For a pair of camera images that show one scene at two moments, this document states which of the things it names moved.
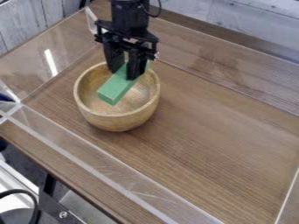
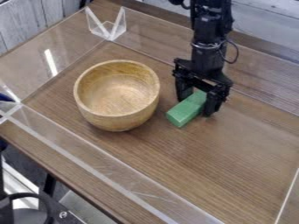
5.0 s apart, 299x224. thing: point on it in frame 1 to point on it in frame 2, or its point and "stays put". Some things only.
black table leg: [51, 185] stays put
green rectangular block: [114, 89] to [189, 109]
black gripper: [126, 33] to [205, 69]
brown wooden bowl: [135, 110] stays put
